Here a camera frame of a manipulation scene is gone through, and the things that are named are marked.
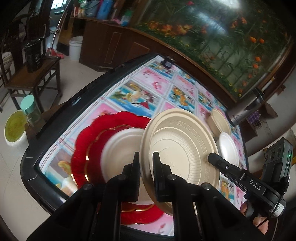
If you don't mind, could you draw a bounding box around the green lid glass jar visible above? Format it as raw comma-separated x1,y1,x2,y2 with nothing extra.
20,95,42,124

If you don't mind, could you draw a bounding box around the grey-blue thermos jug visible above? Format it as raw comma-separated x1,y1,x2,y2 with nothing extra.
85,0,100,18

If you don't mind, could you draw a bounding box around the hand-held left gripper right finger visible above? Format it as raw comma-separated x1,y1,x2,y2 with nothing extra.
151,152,252,241

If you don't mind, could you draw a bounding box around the green bottle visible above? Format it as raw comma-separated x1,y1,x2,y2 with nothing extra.
120,9,132,26

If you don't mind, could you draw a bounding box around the large red plate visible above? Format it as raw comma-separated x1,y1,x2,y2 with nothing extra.
70,111,173,226

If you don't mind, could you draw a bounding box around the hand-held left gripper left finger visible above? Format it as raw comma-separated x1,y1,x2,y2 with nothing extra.
26,152,141,241

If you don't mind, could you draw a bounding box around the white plastic bucket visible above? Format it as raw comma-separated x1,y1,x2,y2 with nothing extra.
69,36,84,62

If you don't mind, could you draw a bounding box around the small beige bowl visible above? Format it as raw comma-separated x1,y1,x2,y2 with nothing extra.
206,108,232,138

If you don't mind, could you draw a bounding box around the wooden chair with cushion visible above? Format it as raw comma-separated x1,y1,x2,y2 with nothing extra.
0,14,30,112

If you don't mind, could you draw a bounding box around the glass flower display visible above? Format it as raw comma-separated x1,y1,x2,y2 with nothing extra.
129,0,292,102

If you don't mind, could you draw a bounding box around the white bowl with green liquid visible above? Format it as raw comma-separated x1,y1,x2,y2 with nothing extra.
4,109,28,146

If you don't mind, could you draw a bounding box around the black electric kettle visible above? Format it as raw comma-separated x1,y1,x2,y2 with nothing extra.
22,36,47,73

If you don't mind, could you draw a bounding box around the small red plate gold rim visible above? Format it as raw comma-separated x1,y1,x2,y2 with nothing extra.
85,124,155,212

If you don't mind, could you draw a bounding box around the wooden cabinet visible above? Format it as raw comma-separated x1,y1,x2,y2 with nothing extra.
69,16,279,142

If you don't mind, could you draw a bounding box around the fruit print tablecloth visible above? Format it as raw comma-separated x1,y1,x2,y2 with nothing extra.
40,55,249,237

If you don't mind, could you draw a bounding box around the red mop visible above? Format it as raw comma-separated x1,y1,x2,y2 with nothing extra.
45,11,65,61

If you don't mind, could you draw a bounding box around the large beige bowl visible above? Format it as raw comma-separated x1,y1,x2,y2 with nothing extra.
139,108,220,215

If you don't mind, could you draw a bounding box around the person's right hand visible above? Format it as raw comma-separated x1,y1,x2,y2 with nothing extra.
239,200,270,234

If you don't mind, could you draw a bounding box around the wooden side table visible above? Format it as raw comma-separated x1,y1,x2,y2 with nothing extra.
4,56,63,112

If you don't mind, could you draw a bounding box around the large white bowl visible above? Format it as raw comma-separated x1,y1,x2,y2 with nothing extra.
100,128,154,204

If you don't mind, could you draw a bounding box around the cardboard box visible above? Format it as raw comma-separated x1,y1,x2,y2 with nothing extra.
264,102,279,117

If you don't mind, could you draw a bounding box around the stainless steel thermos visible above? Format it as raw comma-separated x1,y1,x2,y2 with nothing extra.
226,88,264,127

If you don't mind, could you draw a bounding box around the small black device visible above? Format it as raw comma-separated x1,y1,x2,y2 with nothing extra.
161,56,175,69

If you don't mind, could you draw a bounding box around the small white bowl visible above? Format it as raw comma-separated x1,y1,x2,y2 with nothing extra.
218,132,240,167

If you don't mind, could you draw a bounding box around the blue thermos jug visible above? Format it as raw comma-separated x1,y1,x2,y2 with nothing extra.
97,0,114,20

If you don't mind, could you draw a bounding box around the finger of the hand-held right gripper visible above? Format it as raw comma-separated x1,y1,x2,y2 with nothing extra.
207,153,243,183

